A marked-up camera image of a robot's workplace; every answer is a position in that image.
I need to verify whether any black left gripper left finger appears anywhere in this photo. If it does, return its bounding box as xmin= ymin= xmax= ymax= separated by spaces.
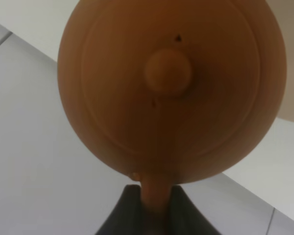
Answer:
xmin=96 ymin=185 xmax=145 ymax=235

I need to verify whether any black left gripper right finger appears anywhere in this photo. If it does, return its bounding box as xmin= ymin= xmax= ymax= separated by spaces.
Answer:
xmin=168 ymin=186 xmax=220 ymax=235

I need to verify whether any brown clay teapot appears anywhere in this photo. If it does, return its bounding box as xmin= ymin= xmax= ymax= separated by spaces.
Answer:
xmin=57 ymin=0 xmax=287 ymax=235

